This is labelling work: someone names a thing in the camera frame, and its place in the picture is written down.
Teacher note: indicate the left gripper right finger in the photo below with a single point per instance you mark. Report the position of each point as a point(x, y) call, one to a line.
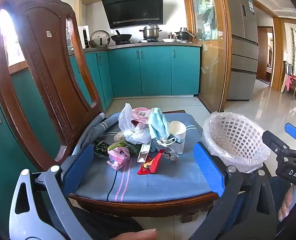
point(211, 172)

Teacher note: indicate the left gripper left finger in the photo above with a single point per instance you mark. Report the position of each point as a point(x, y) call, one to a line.
point(74, 168)

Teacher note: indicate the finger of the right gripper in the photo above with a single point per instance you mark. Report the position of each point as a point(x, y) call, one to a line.
point(277, 145)
point(291, 130)

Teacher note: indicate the dark green wrapper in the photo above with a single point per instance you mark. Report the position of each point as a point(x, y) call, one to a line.
point(101, 146)

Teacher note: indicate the pink tissue packet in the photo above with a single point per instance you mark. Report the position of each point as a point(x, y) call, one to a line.
point(118, 157)

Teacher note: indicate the clear plastic food wrapper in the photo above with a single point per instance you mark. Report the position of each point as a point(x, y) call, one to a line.
point(170, 152)

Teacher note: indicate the white paper cup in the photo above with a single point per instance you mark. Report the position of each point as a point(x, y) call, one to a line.
point(178, 130)

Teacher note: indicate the red snack wrapper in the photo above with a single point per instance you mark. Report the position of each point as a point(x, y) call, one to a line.
point(151, 164)

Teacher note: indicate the blue face mask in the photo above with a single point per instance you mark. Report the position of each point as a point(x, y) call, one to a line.
point(159, 128)

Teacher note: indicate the long white cardboard box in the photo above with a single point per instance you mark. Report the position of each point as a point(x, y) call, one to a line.
point(143, 153)

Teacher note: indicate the white plastic bag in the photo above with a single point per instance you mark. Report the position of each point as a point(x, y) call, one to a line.
point(134, 132)

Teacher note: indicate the pink printed plastic bag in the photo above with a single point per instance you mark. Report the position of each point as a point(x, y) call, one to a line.
point(140, 115)

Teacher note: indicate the white tissue bag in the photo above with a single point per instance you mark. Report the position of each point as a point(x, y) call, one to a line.
point(119, 137)

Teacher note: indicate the green leafy vegetable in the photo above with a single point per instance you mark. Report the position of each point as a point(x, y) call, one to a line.
point(133, 149)

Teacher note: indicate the white lattice trash basket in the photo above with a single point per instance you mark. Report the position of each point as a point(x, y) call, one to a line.
point(235, 142)

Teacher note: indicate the person's right hand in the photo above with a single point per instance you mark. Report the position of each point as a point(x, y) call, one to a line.
point(286, 203)

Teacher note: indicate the person's left hand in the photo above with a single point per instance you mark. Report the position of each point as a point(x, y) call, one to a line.
point(150, 234)

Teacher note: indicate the blue striped seat cloth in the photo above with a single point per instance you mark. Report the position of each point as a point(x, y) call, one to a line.
point(173, 180)

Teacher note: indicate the grey refrigerator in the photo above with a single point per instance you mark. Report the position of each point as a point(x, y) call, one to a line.
point(244, 49)

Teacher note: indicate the silver pot lid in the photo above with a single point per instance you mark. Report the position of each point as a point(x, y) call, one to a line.
point(99, 39)

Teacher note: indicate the black wok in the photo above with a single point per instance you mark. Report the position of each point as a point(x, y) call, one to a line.
point(121, 37)

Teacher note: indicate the white bowl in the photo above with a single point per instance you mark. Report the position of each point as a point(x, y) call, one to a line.
point(169, 40)

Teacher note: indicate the steel stock pot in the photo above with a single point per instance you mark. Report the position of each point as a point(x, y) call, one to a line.
point(151, 32)

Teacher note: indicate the brown wooden chair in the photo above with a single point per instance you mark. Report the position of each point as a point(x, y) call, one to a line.
point(50, 42)

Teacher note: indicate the black range hood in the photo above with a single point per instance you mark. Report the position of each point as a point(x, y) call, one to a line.
point(126, 13)

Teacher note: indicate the dark pot with handle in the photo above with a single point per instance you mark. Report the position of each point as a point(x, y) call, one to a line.
point(184, 34)

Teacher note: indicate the wooden glass door frame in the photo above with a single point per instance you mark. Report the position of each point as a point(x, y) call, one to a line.
point(210, 24)

